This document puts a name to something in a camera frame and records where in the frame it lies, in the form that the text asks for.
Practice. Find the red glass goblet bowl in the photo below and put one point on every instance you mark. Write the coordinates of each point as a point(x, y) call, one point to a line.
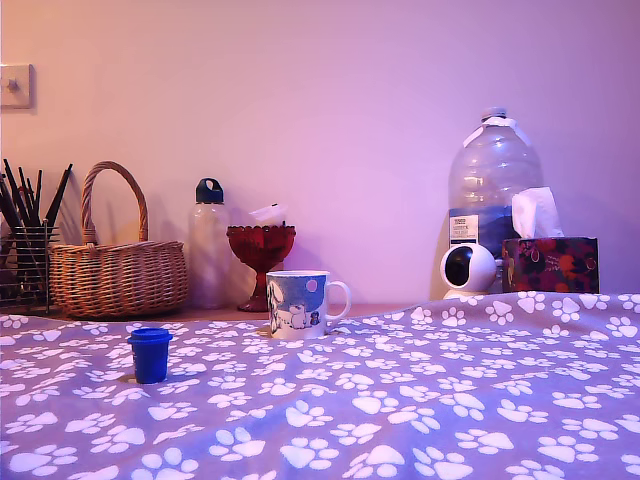
point(260, 245)

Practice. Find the blue coffee capsule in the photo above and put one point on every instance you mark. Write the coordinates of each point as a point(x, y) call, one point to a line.
point(150, 357)

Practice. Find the clear bottle with dark cap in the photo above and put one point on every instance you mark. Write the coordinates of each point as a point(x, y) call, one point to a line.
point(207, 250)

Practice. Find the white packet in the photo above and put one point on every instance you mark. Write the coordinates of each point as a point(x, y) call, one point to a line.
point(267, 215)

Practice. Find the large clear water bottle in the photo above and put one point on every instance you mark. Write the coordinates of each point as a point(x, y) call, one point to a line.
point(492, 170)

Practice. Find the white tissue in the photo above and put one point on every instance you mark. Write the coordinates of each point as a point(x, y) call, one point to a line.
point(535, 215)

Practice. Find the wall switch plate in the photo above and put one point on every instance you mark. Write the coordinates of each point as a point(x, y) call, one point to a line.
point(17, 87)

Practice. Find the small white round camera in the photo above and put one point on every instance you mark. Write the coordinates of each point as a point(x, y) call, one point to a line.
point(475, 270)

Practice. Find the floral tissue box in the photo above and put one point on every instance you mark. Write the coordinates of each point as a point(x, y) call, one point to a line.
point(550, 265)

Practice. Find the paw print blanket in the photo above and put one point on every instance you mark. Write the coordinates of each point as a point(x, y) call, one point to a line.
point(400, 400)

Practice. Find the white mug with cartoon print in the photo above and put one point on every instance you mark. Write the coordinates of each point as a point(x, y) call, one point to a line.
point(295, 305)

